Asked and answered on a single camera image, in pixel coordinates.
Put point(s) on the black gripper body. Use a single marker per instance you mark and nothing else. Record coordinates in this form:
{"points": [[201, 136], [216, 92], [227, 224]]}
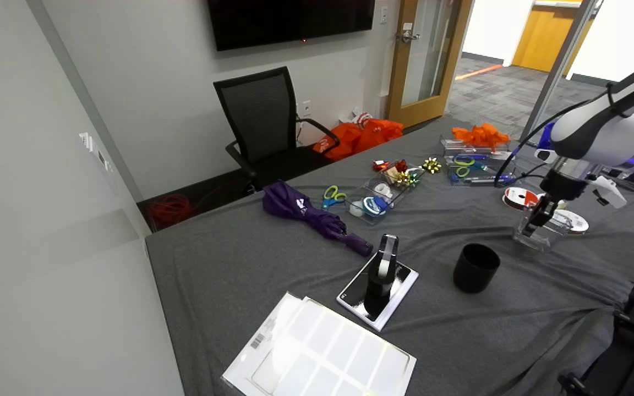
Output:
{"points": [[564, 182]]}

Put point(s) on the clear plastic box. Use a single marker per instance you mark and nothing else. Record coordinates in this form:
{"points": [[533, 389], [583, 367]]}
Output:
{"points": [[538, 236]]}

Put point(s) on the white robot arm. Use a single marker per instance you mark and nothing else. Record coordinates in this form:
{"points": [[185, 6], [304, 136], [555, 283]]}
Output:
{"points": [[593, 143]]}

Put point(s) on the red white ribbon spool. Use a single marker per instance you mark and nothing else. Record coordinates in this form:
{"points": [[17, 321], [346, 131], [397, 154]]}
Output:
{"points": [[518, 196]]}

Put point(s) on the orange cloth on table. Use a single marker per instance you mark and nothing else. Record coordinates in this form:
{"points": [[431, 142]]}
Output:
{"points": [[483, 136]]}

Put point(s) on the black mug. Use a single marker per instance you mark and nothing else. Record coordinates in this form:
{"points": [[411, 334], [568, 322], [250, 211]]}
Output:
{"points": [[476, 268]]}

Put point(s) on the red gold ornaments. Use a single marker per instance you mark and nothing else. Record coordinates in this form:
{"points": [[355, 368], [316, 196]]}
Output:
{"points": [[397, 174]]}

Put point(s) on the clear tray with clips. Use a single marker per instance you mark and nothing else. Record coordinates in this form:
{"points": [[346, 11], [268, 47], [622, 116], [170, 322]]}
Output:
{"points": [[376, 201]]}

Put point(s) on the wooden glass door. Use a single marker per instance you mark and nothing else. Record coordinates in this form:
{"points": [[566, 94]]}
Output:
{"points": [[429, 47]]}

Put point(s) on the black tape dispenser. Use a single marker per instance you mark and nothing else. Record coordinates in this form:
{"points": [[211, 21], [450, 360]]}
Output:
{"points": [[382, 275]]}

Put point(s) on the orange cloth on floor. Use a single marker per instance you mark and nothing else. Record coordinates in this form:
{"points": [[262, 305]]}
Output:
{"points": [[358, 138]]}

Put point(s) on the green blue scissors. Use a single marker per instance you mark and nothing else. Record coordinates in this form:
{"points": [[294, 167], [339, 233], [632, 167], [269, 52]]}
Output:
{"points": [[332, 196]]}

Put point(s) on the purple folded umbrella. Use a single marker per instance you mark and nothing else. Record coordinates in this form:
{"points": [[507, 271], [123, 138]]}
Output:
{"points": [[289, 203]]}

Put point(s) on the white label sheet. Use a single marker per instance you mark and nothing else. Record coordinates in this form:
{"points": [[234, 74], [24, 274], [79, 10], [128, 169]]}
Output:
{"points": [[304, 349]]}

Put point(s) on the black office chair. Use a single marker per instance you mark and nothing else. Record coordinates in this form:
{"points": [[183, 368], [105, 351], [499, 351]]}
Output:
{"points": [[262, 117]]}

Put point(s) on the wall mounted television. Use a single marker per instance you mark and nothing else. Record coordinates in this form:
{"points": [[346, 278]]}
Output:
{"points": [[254, 22]]}

